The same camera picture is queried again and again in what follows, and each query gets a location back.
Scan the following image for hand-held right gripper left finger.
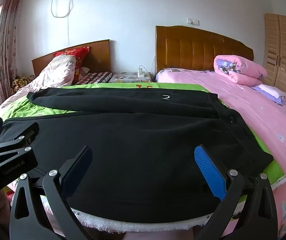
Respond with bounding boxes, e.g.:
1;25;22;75
9;145;93;240

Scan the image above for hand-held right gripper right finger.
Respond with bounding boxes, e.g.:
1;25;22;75
194;144;278;240

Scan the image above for black pants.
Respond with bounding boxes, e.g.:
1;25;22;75
0;87;274;224

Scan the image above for green printed blanket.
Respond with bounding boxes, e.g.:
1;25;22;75
0;82;286;233

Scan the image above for tiger plush toy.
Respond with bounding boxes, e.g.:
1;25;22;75
11;76;36;94

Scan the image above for pale pink floral quilt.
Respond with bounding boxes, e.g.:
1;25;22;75
0;55;77;123

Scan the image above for pink floral curtain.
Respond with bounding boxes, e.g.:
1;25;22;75
0;0;24;93

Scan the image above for checkered bedsheet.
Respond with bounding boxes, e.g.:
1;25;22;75
74;71;113;85

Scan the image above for red floral pillow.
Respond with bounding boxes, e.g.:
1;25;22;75
53;46;90;84

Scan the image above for purple pillow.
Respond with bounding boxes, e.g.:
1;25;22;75
252;84;286;105

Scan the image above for nightstand with floral cloth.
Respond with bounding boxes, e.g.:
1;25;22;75
108;72;156;83

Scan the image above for pink folded quilt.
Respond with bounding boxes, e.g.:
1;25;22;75
213;55;268;86

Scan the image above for plain wooden headboard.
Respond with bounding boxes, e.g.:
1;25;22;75
31;39;111;78

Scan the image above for right wooden headboard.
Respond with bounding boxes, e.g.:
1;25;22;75
155;25;255;73

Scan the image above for light wooden wardrobe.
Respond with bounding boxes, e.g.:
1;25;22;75
263;13;286;117

